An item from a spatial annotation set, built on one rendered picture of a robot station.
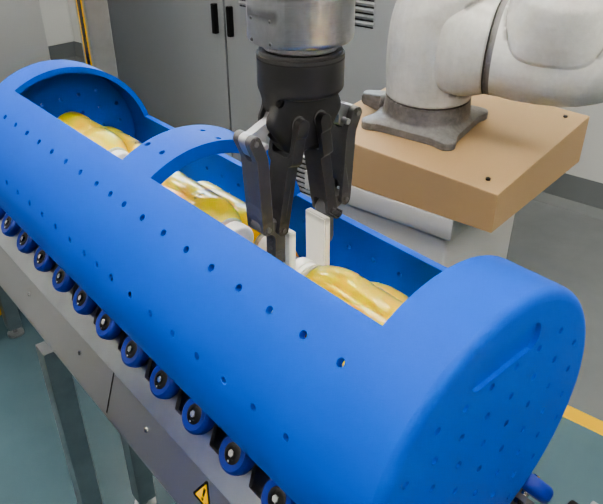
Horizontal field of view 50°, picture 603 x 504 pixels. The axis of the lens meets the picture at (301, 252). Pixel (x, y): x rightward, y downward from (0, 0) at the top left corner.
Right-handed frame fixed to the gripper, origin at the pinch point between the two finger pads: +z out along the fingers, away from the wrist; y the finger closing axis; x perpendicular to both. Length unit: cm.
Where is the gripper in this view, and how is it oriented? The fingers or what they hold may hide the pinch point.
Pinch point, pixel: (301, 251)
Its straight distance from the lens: 64.9
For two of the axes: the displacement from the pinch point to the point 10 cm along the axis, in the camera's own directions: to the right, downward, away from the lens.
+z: 0.0, 8.6, 5.1
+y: -7.6, 3.4, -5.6
